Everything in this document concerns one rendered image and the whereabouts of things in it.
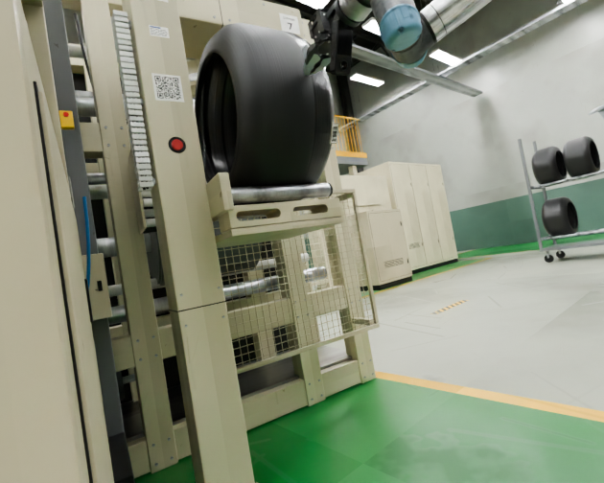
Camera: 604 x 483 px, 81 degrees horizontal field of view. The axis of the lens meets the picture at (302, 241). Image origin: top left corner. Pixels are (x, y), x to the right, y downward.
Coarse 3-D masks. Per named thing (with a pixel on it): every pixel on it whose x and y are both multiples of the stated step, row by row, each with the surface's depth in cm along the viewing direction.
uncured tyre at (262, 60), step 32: (224, 32) 100; (256, 32) 96; (288, 32) 108; (224, 64) 125; (256, 64) 91; (288, 64) 95; (224, 96) 135; (256, 96) 91; (288, 96) 93; (320, 96) 99; (224, 128) 140; (256, 128) 93; (288, 128) 95; (320, 128) 100; (224, 160) 139; (256, 160) 96; (288, 160) 99; (320, 160) 105
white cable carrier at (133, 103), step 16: (112, 16) 95; (128, 32) 95; (128, 48) 94; (128, 64) 94; (128, 80) 93; (128, 96) 93; (128, 112) 92; (128, 128) 95; (144, 128) 94; (144, 144) 93; (144, 160) 93; (144, 176) 92
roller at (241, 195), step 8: (296, 184) 106; (304, 184) 107; (312, 184) 108; (320, 184) 110; (328, 184) 111; (232, 192) 94; (240, 192) 95; (248, 192) 97; (256, 192) 98; (264, 192) 99; (272, 192) 100; (280, 192) 102; (288, 192) 103; (296, 192) 104; (304, 192) 106; (312, 192) 107; (320, 192) 109; (328, 192) 110; (240, 200) 96; (248, 200) 98; (256, 200) 99; (264, 200) 100; (272, 200) 102
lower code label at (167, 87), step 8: (152, 80) 95; (160, 80) 96; (168, 80) 97; (176, 80) 98; (160, 88) 96; (168, 88) 97; (176, 88) 98; (160, 96) 96; (168, 96) 97; (176, 96) 98
